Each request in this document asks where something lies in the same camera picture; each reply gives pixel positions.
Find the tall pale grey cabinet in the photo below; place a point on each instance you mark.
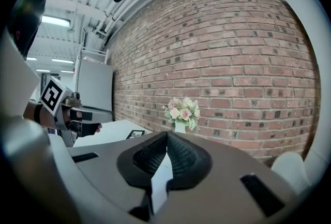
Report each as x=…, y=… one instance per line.
x=94, y=83

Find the black printed t-shirt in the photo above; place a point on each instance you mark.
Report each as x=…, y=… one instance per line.
x=28, y=11

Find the black wrist watch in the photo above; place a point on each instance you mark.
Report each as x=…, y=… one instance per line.
x=38, y=113

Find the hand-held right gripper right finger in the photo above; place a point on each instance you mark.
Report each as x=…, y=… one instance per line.
x=219, y=192

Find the person's left forearm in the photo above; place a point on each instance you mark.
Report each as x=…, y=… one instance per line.
x=29, y=114

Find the black picture frame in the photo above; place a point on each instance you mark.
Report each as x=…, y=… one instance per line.
x=135, y=134

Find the white shell chair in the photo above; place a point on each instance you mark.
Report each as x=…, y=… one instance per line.
x=289, y=173

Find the ceiling light panel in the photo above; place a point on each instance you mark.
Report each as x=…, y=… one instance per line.
x=62, y=60
x=55, y=21

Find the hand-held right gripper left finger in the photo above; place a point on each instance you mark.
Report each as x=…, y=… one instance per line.
x=103, y=168

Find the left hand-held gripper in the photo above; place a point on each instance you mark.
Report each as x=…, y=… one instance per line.
x=51, y=96

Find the white round vase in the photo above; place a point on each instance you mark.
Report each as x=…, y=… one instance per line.
x=180, y=127

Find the pink and white flower bouquet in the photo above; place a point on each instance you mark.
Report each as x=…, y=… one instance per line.
x=182, y=111

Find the person's left hand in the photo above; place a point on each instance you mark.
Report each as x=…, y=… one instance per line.
x=88, y=128

